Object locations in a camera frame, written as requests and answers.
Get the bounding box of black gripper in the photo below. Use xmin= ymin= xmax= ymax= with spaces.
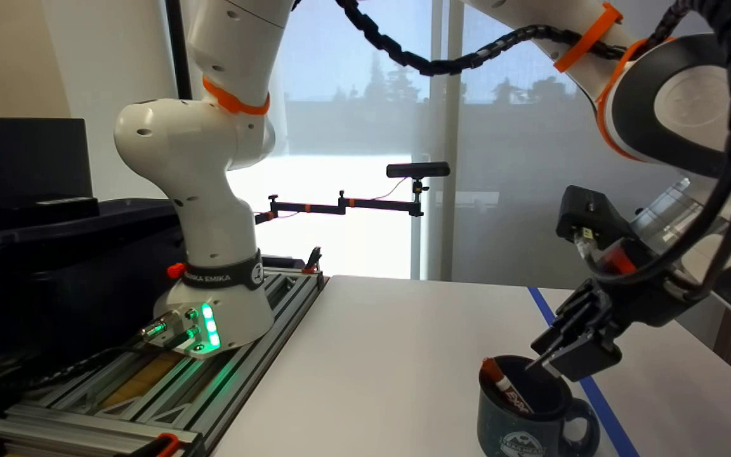
xmin=528 ymin=252 xmax=709 ymax=382

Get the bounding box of red dry-erase marker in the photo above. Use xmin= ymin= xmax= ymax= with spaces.
xmin=479 ymin=355 xmax=539 ymax=418

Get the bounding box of dark grey mug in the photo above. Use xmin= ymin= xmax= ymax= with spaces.
xmin=475 ymin=353 xmax=605 ymax=457

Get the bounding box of blue tape strip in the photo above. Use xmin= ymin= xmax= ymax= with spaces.
xmin=526 ymin=285 xmax=645 ymax=457

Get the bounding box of orange clamp band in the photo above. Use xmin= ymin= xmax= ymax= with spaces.
xmin=551 ymin=0 xmax=627 ymax=77

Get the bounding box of black vertical pole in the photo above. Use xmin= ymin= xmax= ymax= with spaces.
xmin=163 ymin=0 xmax=196 ymax=102

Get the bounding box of black cabinet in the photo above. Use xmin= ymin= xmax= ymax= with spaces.
xmin=0 ymin=195 xmax=188 ymax=418

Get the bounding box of black monitor with blue light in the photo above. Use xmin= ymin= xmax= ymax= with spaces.
xmin=0 ymin=115 xmax=93 ymax=210

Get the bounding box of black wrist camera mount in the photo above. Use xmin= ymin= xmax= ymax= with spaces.
xmin=552 ymin=183 xmax=639 ymax=266

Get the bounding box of black camera bar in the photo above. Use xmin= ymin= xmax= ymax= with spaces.
xmin=384 ymin=160 xmax=455 ymax=183

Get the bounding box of white window frame post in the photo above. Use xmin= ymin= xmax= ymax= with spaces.
xmin=408 ymin=0 xmax=467 ymax=282

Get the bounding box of black cable chain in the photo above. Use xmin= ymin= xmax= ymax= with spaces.
xmin=332 ymin=0 xmax=731 ymax=287

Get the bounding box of aluminium extrusion base frame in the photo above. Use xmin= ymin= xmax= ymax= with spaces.
xmin=0 ymin=247 xmax=332 ymax=457

